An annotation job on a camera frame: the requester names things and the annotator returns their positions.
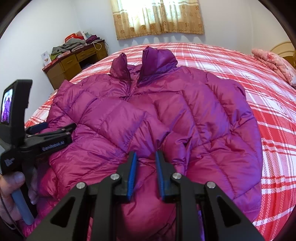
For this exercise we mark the wooden headboard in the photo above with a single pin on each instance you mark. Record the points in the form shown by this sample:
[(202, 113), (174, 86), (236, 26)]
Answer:
[(283, 47)]

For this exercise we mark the person's left hand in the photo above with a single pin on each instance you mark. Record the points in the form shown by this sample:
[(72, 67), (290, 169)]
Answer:
[(10, 187)]

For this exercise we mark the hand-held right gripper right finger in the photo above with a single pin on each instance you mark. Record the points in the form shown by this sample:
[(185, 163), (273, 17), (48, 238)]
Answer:
[(160, 176)]

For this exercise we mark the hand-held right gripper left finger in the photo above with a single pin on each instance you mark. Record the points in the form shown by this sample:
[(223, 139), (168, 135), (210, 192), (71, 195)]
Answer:
[(131, 176)]

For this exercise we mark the pink floral quilt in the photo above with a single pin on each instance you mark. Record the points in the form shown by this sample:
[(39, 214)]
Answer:
[(275, 61)]

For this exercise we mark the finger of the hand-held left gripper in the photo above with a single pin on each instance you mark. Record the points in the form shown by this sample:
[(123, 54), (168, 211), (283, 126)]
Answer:
[(62, 129), (38, 128)]

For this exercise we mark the white printed card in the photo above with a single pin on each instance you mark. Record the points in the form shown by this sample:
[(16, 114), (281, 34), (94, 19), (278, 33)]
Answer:
[(46, 58)]

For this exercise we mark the red plaid bed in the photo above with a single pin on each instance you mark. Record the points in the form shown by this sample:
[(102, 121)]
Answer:
[(272, 129)]

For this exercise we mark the wooden desk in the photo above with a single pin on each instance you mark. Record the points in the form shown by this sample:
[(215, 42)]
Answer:
[(69, 62)]

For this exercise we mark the magenta down jacket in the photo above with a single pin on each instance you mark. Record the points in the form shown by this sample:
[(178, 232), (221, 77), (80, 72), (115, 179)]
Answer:
[(166, 111)]

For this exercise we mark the grey clothes pile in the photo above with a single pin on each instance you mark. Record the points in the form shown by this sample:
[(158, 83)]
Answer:
[(67, 46)]

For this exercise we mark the beige patterned curtain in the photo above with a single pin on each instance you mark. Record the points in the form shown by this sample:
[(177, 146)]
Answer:
[(157, 18)]

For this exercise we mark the red paper bag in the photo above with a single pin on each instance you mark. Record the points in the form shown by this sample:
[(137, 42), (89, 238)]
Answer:
[(70, 37)]

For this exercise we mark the purple folded clothes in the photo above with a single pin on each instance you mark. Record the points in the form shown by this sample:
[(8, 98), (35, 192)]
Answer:
[(92, 39)]

